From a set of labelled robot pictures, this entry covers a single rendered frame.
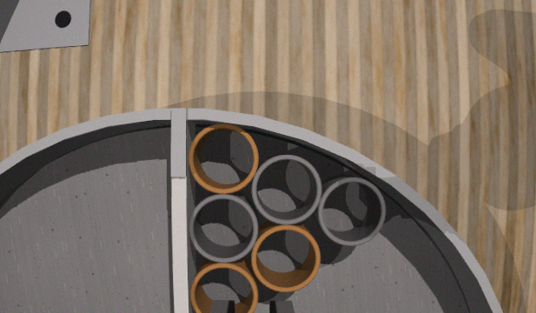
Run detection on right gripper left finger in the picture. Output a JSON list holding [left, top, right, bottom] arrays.
[[209, 300, 235, 313]]

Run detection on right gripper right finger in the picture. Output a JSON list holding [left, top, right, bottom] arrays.
[[269, 301, 294, 313]]

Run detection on bronze bushing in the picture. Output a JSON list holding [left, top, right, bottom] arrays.
[[189, 123, 259, 194], [190, 257, 258, 313], [251, 220, 321, 292]]

